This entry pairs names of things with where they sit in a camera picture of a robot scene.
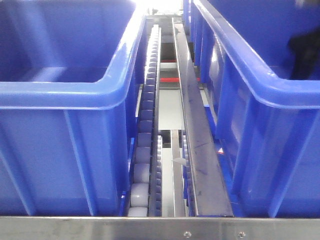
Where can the steel front shelf lip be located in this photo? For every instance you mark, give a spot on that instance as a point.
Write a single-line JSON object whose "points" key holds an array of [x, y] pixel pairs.
{"points": [[157, 228]]}

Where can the white roller track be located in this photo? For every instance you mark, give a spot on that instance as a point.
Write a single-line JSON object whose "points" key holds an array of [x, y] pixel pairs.
{"points": [[146, 190]]}

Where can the large blue bin left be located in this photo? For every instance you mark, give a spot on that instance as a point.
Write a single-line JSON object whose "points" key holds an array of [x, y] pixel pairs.
{"points": [[70, 73]]}

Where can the large blue bin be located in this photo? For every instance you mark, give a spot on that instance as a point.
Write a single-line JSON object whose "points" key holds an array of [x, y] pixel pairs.
{"points": [[70, 73], [259, 62]]}

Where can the large blue bin right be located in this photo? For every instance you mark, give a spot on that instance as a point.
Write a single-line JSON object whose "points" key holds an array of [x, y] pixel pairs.
{"points": [[259, 62]]}

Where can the steel divider rail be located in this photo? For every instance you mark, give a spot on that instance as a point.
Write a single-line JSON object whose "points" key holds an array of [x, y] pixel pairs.
{"points": [[206, 187]]}

